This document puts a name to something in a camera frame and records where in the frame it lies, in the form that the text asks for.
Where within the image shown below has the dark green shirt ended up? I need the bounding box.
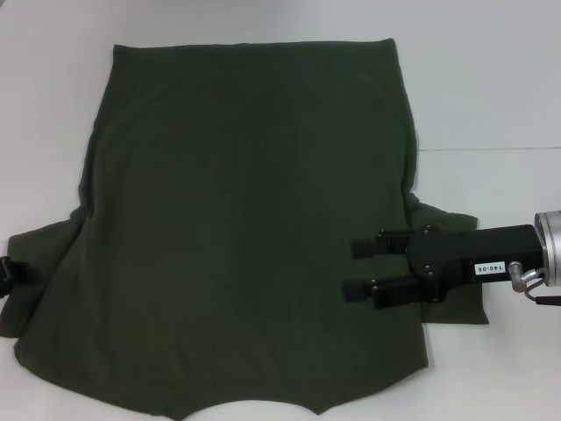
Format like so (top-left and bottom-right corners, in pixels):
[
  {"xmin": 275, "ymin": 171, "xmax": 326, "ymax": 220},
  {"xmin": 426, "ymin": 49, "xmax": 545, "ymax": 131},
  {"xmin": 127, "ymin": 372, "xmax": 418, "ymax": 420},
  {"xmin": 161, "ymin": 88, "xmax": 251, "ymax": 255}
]
[{"xmin": 0, "ymin": 38, "xmax": 491, "ymax": 421}]

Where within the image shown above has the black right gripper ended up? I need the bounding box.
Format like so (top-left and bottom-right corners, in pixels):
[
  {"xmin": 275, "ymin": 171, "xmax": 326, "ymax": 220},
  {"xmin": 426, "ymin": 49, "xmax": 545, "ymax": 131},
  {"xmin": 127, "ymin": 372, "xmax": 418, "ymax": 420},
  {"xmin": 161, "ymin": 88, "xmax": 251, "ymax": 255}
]
[{"xmin": 341, "ymin": 223, "xmax": 548, "ymax": 310}]

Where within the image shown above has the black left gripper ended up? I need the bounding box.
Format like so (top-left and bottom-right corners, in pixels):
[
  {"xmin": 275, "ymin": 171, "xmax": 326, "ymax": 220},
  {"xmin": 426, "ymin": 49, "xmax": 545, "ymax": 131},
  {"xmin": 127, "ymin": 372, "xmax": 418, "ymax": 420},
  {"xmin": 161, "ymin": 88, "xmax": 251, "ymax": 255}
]
[{"xmin": 0, "ymin": 256, "xmax": 42, "ymax": 302}]

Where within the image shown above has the right gripper cable with connector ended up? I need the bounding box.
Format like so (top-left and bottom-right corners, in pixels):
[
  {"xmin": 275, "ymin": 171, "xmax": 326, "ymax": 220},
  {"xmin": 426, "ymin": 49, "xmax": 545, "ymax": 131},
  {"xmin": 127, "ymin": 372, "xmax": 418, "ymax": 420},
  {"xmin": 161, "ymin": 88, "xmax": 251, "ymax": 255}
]
[{"xmin": 510, "ymin": 260, "xmax": 561, "ymax": 309}]

